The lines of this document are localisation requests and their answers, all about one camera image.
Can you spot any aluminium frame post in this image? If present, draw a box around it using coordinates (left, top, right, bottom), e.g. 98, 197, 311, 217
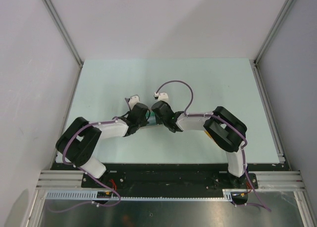
42, 0, 83, 68
254, 0, 297, 65

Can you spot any right aluminium frame post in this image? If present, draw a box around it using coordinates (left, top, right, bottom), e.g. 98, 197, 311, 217
254, 0, 297, 65

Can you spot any white slotted cable duct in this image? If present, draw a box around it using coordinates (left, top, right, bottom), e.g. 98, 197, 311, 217
46, 190, 232, 202

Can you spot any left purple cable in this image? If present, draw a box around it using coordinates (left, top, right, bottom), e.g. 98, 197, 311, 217
47, 96, 132, 213

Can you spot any grey glasses case green lining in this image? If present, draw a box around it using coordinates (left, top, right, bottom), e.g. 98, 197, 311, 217
140, 115, 162, 129

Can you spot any right aluminium side rail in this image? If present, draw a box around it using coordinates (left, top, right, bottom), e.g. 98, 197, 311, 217
250, 60, 288, 163

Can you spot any left aluminium frame post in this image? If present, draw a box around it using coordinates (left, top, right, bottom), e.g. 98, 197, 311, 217
42, 0, 83, 68

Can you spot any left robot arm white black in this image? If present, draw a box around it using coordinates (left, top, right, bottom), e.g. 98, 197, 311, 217
55, 102, 149, 187

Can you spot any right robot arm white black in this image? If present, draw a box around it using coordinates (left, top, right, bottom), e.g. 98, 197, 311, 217
152, 101, 248, 188

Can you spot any aluminium frame crossbar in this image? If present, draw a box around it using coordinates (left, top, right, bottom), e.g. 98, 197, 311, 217
36, 170, 306, 191

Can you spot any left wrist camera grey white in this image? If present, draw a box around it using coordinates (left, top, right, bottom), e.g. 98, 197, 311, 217
127, 94, 140, 110

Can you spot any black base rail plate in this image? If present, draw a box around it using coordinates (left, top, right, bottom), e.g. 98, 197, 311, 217
82, 164, 258, 198

